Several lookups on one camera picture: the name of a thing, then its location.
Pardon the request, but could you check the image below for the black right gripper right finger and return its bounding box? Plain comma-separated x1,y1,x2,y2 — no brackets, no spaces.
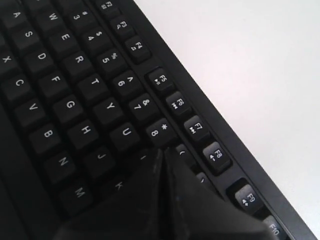
163,148,275,240

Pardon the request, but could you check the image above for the black computer keyboard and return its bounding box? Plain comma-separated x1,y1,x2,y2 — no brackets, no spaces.
0,0,315,240

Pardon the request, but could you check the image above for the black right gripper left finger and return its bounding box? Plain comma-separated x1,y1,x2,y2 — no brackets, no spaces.
53,148,164,240

